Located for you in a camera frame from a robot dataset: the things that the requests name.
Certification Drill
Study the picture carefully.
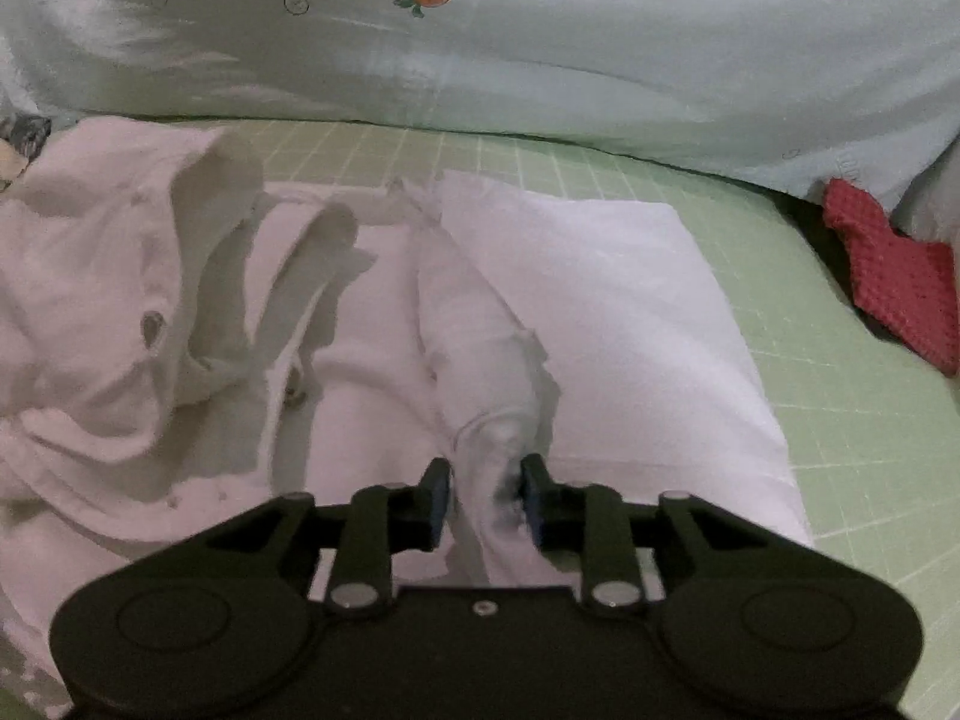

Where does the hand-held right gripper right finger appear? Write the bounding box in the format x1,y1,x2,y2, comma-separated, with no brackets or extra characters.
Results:
520,453,775,616

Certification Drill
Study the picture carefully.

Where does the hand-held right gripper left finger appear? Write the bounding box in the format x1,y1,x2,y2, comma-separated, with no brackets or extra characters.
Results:
199,457,455,616

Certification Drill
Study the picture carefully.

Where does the white hoodie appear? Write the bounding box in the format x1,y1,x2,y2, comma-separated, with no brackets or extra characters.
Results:
0,116,818,720

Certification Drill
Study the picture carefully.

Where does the red knitted cloth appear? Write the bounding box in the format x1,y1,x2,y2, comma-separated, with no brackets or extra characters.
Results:
821,176,960,377

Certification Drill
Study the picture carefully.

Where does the carrot print pale blue duvet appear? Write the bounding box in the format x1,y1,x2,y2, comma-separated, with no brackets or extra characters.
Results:
0,0,960,241

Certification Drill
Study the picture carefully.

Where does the dark patterned cloth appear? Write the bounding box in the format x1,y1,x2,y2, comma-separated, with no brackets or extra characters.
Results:
0,112,53,192

